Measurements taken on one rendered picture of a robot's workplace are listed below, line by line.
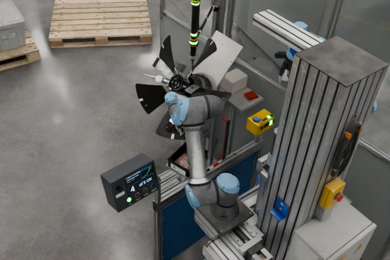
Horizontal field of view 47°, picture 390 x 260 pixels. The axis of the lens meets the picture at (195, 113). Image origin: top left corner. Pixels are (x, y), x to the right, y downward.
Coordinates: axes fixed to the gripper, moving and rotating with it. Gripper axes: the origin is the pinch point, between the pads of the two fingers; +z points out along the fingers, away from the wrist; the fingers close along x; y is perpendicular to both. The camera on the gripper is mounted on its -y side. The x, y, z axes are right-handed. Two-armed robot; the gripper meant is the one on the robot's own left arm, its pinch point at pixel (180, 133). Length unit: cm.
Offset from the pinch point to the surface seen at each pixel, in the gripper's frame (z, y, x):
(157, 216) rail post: 14, -43, -26
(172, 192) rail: 6.9, -28.8, -24.7
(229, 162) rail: 22.7, 14.2, -25.8
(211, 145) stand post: 69, 30, 20
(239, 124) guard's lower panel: 84, 66, 28
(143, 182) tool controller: -29, -42, -30
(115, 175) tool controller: -40, -51, -23
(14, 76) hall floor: 93, -48, 263
